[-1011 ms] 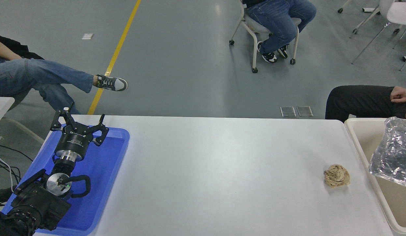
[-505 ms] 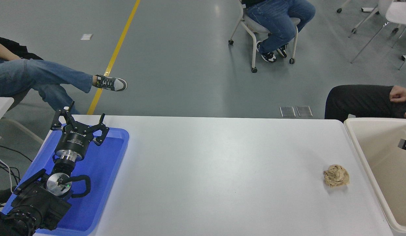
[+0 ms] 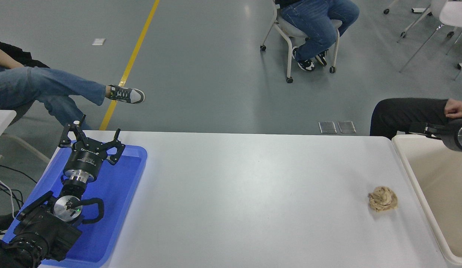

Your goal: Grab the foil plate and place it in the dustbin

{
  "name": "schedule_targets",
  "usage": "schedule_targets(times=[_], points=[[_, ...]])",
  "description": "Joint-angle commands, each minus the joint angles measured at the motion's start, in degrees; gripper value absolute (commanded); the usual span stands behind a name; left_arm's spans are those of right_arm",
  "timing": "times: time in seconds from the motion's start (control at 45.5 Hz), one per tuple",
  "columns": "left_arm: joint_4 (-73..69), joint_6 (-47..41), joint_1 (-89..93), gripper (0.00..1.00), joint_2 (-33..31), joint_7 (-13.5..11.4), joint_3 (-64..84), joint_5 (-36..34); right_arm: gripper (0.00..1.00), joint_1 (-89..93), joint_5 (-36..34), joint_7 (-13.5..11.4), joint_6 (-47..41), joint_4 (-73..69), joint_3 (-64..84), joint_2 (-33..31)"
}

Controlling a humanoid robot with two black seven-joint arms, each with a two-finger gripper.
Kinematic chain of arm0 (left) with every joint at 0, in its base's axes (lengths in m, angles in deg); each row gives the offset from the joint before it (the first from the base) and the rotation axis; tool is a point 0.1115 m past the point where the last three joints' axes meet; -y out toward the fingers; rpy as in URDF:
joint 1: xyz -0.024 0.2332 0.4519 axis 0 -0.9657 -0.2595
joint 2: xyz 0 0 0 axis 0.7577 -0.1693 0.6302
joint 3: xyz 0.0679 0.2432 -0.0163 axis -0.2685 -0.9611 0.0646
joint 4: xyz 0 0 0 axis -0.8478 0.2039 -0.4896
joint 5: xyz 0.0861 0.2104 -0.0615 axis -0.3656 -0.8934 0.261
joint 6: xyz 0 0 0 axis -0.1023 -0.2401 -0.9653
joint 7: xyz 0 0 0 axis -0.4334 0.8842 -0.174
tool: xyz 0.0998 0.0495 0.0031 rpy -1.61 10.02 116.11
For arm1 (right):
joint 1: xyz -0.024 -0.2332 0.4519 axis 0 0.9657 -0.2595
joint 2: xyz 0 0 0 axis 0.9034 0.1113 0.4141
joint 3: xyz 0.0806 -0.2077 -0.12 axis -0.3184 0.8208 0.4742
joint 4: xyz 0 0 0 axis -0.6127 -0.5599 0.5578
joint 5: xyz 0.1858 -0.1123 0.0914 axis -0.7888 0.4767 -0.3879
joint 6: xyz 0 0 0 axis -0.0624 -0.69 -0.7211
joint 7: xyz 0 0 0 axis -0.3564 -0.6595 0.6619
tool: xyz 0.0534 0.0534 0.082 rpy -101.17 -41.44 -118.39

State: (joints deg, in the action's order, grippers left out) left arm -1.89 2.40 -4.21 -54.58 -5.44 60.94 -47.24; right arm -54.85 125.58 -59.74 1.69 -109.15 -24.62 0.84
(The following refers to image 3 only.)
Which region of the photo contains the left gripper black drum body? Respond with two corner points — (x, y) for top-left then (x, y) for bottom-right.
(63, 141), (108, 177)

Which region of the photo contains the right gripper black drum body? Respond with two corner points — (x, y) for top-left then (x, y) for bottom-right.
(441, 118), (462, 153)

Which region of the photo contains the person's hand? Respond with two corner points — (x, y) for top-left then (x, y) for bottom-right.
(444, 99), (462, 119)

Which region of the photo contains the person in dark trousers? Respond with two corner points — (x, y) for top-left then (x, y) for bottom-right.
(370, 98), (462, 137)

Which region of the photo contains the blue plastic tray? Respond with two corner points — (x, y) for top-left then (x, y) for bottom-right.
(2, 143), (148, 268)

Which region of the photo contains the large pale bin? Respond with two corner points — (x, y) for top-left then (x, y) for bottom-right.
(391, 134), (462, 268)

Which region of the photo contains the person with crossed legs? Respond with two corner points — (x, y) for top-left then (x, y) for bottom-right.
(0, 37), (146, 131)

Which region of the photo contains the white side table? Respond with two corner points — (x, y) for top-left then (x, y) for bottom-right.
(0, 110), (52, 166)

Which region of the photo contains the crumpled tan paper ball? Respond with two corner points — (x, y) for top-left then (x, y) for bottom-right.
(368, 186), (399, 213)

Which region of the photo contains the black power adapter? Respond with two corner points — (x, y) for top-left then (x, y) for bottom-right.
(0, 211), (20, 230)

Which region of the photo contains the white seat chair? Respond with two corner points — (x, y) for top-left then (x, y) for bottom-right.
(399, 0), (462, 81)

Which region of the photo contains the chair leg with castor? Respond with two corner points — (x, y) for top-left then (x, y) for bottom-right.
(383, 0), (402, 16)

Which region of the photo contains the person seated on chair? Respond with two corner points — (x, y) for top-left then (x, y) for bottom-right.
(275, 0), (360, 72)

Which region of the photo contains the grey seat wheeled chair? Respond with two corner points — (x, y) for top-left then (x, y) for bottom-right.
(260, 0), (343, 84)

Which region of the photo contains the black cable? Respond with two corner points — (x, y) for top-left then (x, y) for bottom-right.
(0, 164), (38, 209)

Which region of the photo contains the white cable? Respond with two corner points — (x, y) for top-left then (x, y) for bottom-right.
(0, 173), (15, 219)

